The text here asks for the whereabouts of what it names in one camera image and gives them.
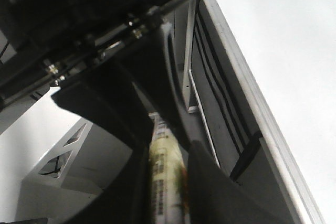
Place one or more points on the white triangular cutout bracket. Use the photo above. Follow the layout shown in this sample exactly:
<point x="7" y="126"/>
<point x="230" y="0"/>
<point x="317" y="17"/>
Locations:
<point x="78" y="168"/>

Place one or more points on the white whiteboard with frame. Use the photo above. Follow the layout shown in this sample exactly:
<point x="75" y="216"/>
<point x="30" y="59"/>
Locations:
<point x="283" y="54"/>

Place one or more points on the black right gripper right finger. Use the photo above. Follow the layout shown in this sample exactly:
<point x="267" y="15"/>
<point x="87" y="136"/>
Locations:
<point x="212" y="197"/>

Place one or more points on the white black whiteboard marker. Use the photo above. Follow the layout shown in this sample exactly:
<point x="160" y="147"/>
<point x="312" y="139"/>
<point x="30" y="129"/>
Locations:
<point x="168" y="176"/>

